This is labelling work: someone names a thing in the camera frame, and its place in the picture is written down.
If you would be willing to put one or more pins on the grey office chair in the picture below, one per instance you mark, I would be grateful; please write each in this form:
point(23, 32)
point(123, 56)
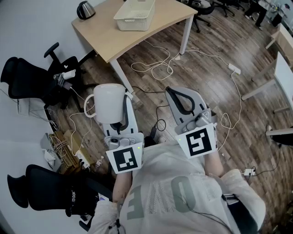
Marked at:
point(201, 10)

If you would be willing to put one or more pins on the black and steel kettle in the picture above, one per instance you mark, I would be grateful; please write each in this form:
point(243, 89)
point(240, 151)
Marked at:
point(85, 10)

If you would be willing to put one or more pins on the person's white printed shirt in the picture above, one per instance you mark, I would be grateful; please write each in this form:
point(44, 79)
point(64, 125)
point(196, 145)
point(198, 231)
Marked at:
point(169, 194)

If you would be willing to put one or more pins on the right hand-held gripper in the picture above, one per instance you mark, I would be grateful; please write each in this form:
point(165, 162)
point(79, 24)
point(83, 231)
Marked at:
point(199, 137)

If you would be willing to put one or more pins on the black mesh office chair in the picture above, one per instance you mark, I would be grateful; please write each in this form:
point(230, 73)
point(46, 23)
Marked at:
point(29, 77)
point(43, 187)

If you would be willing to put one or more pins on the black waist bag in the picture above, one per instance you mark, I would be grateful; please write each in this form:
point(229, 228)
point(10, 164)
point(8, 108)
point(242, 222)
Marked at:
point(242, 214)

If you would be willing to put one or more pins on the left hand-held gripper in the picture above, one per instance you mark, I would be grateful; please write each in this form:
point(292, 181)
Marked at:
point(124, 157)

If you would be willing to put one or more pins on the white power strip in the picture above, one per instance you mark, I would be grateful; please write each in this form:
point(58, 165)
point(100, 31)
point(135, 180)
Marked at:
point(234, 69)

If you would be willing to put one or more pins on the wooden desk with white legs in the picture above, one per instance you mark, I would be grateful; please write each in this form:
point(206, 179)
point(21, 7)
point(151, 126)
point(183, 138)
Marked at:
point(107, 34)

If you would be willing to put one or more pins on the white multi-socket strip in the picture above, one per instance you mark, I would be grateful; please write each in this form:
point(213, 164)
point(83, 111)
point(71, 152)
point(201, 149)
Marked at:
point(83, 160)

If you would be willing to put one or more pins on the light wooden desk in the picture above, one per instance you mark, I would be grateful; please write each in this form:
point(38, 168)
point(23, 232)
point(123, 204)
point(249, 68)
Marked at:
point(283, 38)

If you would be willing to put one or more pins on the crumpled white tissue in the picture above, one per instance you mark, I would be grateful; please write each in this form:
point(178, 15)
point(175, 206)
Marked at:
point(49, 157)

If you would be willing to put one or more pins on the white power bank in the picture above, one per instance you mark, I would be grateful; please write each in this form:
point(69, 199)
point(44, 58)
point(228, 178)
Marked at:
point(69, 74)

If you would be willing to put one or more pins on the black jacket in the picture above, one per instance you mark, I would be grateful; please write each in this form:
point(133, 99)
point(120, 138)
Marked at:
point(80, 201)

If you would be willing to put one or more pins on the cardboard box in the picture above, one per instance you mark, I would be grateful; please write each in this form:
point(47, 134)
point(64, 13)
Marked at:
point(66, 148)

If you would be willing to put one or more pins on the white table with wooden legs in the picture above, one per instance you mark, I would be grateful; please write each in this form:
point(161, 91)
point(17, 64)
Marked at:
point(282, 77)

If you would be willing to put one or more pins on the person's right forearm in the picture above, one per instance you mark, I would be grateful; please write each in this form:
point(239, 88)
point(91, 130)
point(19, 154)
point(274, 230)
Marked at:
point(213, 163)

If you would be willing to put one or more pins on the person's left forearm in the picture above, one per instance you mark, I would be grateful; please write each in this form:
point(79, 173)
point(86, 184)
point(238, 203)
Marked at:
point(122, 185)

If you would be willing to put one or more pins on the clear plastic bottle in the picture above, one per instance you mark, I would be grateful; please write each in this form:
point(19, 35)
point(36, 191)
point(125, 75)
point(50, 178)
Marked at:
point(99, 163)

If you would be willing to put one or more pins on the white ceramic mug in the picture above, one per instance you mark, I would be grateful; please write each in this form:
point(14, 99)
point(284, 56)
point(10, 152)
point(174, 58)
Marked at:
point(107, 102)

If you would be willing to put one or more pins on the white plastic basket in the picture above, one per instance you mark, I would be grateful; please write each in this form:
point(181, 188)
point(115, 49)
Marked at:
point(135, 13)

